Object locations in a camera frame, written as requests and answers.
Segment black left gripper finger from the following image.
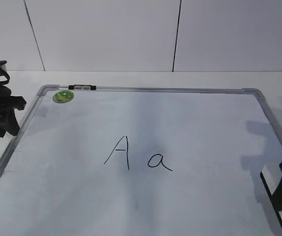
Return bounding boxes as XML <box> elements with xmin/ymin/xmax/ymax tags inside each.
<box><xmin>0</xmin><ymin>109</ymin><xmax>20</xmax><ymax>138</ymax></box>

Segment white eraser with black felt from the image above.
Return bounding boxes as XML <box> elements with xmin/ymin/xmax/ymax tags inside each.
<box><xmin>260</xmin><ymin>163</ymin><xmax>282</xmax><ymax>230</ymax></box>

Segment black marker pen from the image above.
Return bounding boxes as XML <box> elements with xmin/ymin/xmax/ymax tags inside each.
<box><xmin>59</xmin><ymin>85</ymin><xmax>97</xmax><ymax>90</ymax></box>

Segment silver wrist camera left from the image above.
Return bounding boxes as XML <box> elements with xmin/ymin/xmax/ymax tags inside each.
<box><xmin>0</xmin><ymin>60</ymin><xmax>7</xmax><ymax>72</ymax></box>

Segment white board with grey frame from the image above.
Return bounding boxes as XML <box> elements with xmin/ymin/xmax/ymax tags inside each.
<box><xmin>0</xmin><ymin>85</ymin><xmax>282</xmax><ymax>236</ymax></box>

